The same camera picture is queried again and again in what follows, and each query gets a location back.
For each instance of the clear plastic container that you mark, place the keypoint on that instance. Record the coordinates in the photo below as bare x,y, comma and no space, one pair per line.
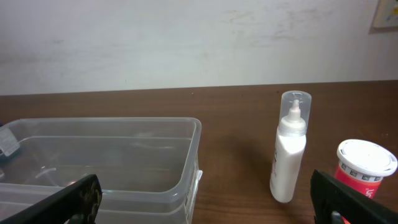
147,167

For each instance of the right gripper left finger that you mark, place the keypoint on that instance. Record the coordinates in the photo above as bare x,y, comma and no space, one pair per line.
77,203

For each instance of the wall poster corner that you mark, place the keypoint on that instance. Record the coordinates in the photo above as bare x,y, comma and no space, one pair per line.
385,17

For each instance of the white spray bottle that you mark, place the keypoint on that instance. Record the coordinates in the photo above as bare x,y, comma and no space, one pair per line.
290,143

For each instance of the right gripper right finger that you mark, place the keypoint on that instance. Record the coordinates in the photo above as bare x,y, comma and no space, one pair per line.
335,202

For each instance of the dark bottle white cap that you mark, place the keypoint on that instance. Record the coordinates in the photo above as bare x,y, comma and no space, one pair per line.
9,143

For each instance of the orange tube white cap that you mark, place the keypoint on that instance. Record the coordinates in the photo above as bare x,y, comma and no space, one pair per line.
363,165

